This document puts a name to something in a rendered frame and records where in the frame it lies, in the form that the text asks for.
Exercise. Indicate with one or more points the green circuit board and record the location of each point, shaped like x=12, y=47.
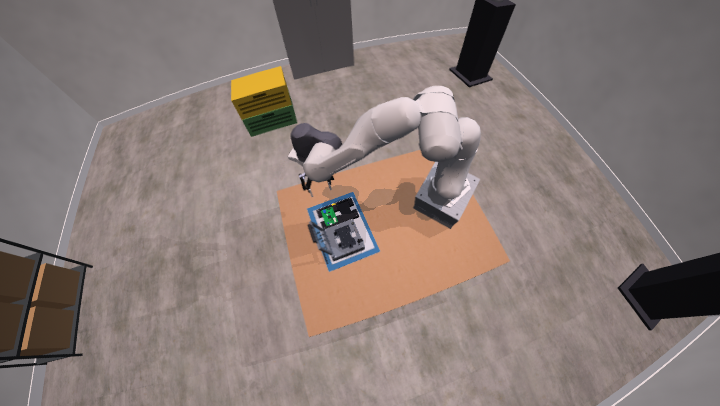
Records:
x=329, y=216

